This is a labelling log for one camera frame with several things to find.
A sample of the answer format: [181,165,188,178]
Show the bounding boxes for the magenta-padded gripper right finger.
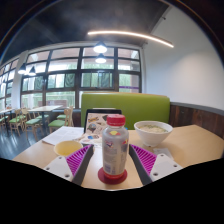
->
[128,143,184,187]

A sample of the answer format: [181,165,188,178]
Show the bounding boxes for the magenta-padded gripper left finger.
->
[43,143,95,187]

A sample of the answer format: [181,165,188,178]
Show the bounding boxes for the clear red-capped drink bottle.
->
[101,113,130,181]

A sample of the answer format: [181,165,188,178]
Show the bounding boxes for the yellow mug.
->
[53,140,84,158]

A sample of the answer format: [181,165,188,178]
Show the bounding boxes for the flat round red coaster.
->
[97,166,128,185]

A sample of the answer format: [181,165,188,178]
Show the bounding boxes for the white bowl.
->
[133,120,174,148]

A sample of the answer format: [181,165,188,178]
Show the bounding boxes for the white paper sheets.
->
[41,125,86,147]

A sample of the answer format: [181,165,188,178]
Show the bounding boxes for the sticker-covered laptop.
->
[83,108,123,146]

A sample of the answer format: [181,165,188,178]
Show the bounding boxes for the green booth bench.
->
[80,92,171,131]

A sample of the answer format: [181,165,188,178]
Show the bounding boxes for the wooden green-seated chairs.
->
[0,106,75,138]

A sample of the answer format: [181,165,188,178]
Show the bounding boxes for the light wooden dining table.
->
[28,105,64,134]

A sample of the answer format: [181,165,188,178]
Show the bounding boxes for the pendant ceiling lamps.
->
[17,41,109,77]

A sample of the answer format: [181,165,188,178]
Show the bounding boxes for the curved ceiling light strip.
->
[87,30,175,49]

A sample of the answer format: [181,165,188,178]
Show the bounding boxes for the black-framed window wall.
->
[0,46,143,112]

